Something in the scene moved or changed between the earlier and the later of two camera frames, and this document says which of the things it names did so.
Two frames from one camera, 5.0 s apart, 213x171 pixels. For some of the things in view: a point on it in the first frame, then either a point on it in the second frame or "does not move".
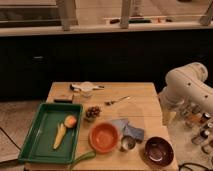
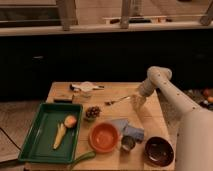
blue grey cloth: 127,130 does not move
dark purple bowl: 158,151 does not move
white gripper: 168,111 to 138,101
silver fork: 108,103 does not move
